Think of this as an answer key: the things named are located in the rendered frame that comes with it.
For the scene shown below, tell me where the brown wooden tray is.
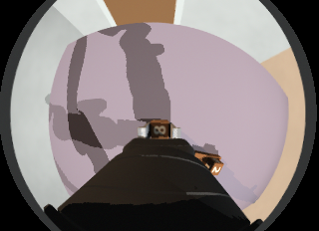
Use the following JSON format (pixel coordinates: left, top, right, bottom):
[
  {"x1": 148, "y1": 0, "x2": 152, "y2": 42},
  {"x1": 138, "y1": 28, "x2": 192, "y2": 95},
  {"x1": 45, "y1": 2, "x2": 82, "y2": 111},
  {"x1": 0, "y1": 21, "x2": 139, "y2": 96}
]
[{"x1": 194, "y1": 150, "x2": 221, "y2": 164}]

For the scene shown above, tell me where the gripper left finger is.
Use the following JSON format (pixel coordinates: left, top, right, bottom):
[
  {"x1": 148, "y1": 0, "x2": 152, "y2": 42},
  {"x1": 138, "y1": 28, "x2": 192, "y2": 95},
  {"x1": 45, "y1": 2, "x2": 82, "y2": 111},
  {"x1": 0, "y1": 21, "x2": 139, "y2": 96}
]
[{"x1": 138, "y1": 122, "x2": 151, "y2": 138}]

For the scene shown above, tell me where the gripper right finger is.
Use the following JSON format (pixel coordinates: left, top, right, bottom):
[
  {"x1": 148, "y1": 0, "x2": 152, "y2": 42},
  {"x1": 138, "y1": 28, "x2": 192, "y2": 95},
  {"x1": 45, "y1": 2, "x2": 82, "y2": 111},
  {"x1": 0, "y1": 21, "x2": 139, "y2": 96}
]
[{"x1": 168, "y1": 122, "x2": 181, "y2": 138}]

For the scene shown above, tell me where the brown wooden number cube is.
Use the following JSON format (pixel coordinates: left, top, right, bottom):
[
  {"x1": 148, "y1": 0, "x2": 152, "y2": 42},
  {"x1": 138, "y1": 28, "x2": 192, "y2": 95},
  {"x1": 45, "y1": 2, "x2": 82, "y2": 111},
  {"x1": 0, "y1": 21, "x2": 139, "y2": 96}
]
[
  {"x1": 205, "y1": 157, "x2": 224, "y2": 175},
  {"x1": 151, "y1": 119, "x2": 169, "y2": 138}
]

